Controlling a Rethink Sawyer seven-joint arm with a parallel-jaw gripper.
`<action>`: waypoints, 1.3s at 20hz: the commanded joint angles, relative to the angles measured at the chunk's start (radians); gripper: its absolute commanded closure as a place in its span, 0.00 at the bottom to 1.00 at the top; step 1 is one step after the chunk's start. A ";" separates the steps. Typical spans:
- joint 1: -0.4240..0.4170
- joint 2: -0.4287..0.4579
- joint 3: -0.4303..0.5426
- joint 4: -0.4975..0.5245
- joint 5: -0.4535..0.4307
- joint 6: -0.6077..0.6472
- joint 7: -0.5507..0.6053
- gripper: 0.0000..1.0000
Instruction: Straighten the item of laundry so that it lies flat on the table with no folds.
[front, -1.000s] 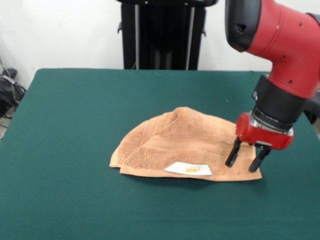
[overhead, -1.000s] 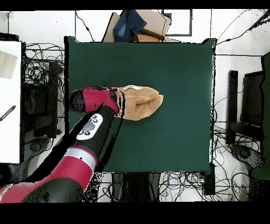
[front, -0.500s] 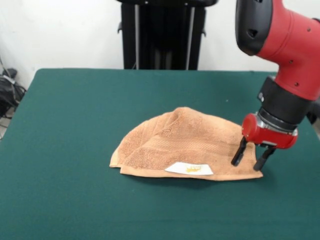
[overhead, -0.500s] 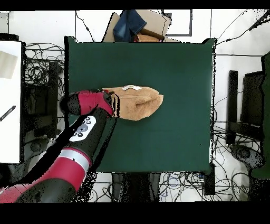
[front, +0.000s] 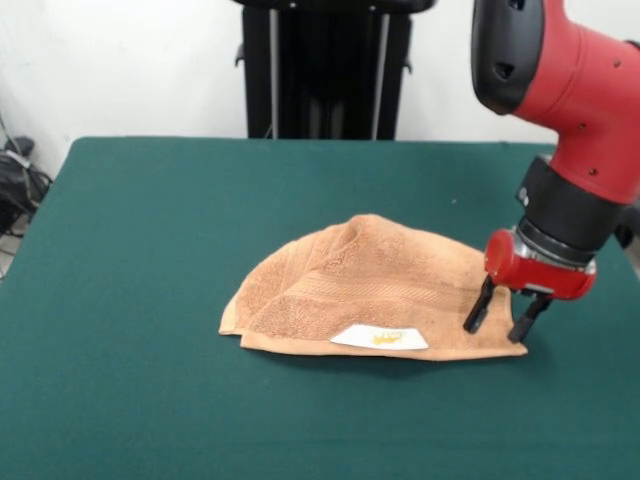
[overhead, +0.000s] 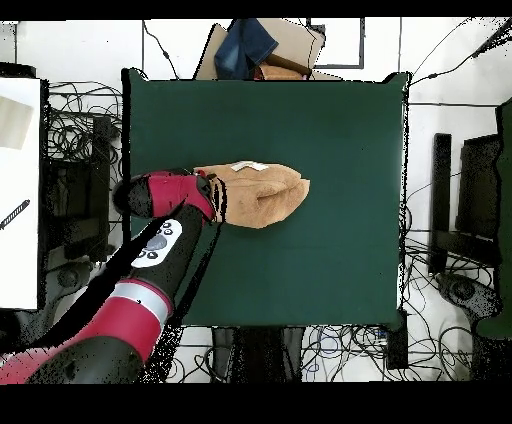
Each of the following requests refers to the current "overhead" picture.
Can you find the tan terry towel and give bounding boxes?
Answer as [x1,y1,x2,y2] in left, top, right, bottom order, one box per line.
[193,160,311,230]

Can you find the black equipment rack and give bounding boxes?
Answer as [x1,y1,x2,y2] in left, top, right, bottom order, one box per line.
[41,115,114,262]

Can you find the dark green table cloth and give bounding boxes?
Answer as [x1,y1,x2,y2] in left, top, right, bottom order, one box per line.
[121,67,411,331]

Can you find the tan towel in box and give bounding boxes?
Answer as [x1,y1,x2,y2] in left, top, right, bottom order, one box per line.
[259,63,306,81]

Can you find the blue jeans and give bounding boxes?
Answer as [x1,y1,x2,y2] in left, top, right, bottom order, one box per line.
[213,17,280,81]

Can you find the cardboard box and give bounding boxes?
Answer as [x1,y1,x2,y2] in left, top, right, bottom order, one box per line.
[193,17,343,81]

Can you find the black ridged tool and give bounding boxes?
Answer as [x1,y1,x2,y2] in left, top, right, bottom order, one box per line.
[0,198,31,231]

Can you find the beige block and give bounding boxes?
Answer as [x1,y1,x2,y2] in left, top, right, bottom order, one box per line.
[0,95,34,151]

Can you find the white desk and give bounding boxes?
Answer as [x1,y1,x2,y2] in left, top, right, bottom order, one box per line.
[0,76,42,310]

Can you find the small black box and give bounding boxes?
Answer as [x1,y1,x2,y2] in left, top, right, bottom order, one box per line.
[385,309,409,370]

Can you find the wide black stand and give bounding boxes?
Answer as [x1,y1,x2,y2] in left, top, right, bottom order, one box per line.
[455,133,503,265]

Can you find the black looped cables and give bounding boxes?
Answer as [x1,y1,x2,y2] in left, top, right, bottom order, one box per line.
[46,80,123,161]

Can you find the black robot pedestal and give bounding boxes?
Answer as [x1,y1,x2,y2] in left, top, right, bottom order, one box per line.
[210,325,306,383]

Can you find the black rectangular floor frame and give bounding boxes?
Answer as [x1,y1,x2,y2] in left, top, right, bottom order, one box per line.
[306,17,366,70]

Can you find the narrow black post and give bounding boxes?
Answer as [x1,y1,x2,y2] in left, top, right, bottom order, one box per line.
[427,132,452,275]

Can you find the black cable tangle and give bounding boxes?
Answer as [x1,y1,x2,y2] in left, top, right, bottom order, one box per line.
[307,229,497,383]

